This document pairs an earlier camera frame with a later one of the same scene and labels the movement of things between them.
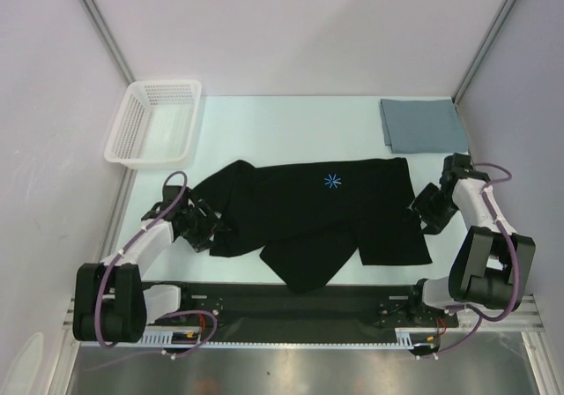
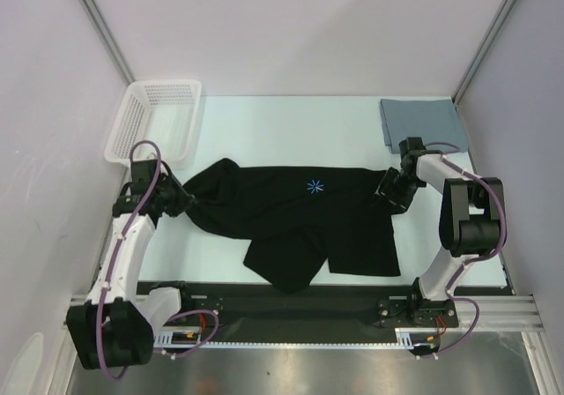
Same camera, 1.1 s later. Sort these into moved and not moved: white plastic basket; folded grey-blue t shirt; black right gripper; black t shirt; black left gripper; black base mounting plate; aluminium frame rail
Moved: black right gripper; black t shirt; black left gripper
Not moved: aluminium frame rail; white plastic basket; black base mounting plate; folded grey-blue t shirt
